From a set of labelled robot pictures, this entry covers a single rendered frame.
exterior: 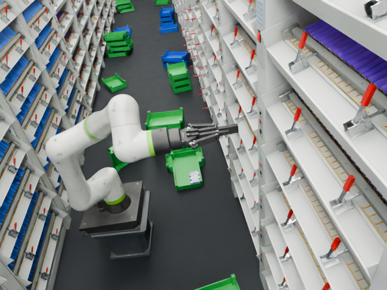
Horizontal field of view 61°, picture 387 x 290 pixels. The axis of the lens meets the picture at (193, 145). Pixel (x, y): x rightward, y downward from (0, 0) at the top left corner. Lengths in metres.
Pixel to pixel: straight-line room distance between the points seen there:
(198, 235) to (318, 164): 1.42
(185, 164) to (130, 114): 1.50
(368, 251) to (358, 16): 0.42
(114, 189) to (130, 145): 0.77
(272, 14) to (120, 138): 0.60
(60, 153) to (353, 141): 1.16
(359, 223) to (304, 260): 0.44
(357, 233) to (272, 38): 0.56
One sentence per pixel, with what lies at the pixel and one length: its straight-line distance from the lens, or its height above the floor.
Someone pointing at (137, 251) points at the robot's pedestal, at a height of 0.04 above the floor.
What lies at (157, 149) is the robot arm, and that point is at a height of 1.07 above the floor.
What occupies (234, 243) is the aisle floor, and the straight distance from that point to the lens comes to 2.12.
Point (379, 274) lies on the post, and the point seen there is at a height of 1.19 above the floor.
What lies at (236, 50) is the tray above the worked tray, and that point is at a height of 1.16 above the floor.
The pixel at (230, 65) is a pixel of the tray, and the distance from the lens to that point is 1.76.
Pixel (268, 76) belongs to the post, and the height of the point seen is 1.26.
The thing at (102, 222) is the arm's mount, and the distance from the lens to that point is 1.94.
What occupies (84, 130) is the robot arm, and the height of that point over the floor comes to 0.98.
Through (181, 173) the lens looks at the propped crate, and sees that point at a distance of 2.53.
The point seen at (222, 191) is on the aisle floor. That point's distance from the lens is 2.40.
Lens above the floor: 1.72
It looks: 37 degrees down
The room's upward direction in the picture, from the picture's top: 9 degrees counter-clockwise
